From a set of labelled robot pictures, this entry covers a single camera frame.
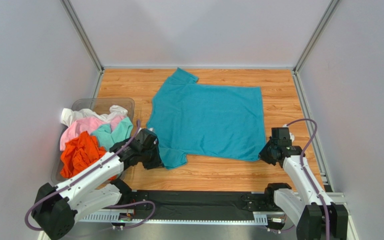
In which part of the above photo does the teal t shirt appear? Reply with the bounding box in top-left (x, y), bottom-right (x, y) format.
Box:
top-left (146, 68), bottom-right (266, 170)

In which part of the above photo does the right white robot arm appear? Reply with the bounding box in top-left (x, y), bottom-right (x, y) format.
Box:
top-left (259, 126), bottom-right (349, 240)

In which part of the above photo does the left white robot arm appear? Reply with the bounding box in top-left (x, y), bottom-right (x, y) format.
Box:
top-left (24, 128), bottom-right (163, 240)

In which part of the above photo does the mint green t shirt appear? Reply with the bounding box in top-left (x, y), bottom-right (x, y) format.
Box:
top-left (90, 117), bottom-right (134, 151)

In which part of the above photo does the clear plastic bin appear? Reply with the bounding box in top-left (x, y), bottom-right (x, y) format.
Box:
top-left (50, 97), bottom-right (136, 184)

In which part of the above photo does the orange t shirt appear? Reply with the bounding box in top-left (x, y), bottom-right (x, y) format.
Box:
top-left (59, 131), bottom-right (107, 179)

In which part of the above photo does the pink t shirt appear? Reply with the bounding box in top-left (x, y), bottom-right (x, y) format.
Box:
top-left (59, 115), bottom-right (126, 151)

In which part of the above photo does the white t shirt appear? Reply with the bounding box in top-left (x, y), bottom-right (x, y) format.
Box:
top-left (60, 105), bottom-right (129, 127)

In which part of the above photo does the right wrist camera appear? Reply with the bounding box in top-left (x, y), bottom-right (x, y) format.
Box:
top-left (282, 124), bottom-right (295, 143)

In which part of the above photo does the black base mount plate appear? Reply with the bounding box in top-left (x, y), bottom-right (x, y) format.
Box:
top-left (118, 190), bottom-right (281, 221)

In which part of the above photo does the aluminium front frame rail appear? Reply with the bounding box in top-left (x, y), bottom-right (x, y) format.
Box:
top-left (38, 192), bottom-right (359, 240)

